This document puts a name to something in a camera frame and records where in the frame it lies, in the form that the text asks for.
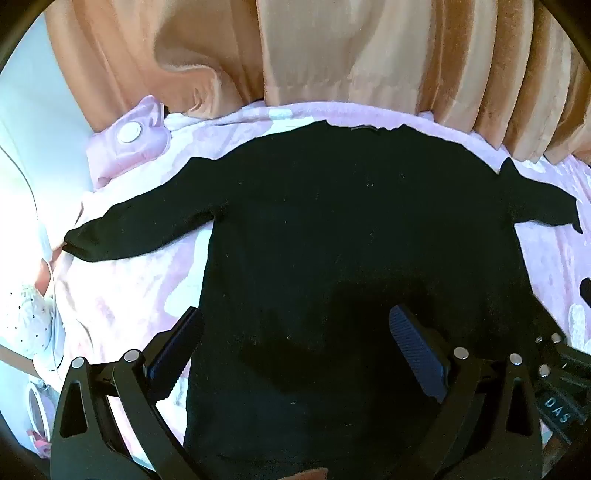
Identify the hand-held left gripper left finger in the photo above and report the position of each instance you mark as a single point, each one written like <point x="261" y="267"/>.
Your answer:
<point x="173" y="355"/>

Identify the orange curtain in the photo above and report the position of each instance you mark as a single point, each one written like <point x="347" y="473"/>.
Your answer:
<point x="323" y="46"/>

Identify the pink pillow with white button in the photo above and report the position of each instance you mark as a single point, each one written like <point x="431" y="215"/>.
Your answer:
<point x="152" y="136"/>

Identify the white dotted cloth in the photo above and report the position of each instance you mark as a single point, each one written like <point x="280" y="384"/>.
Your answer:
<point x="25" y="318"/>

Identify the pink blanket with white bows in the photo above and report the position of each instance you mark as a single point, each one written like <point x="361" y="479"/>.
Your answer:
<point x="129" y="295"/>

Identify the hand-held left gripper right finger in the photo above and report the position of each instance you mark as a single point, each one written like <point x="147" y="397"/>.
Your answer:
<point x="415" y="355"/>

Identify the black long-sleeved sweater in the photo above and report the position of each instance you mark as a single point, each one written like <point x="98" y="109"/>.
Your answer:
<point x="346" y="230"/>

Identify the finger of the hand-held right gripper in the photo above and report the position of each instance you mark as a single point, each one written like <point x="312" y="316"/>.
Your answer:
<point x="551" y="344"/>

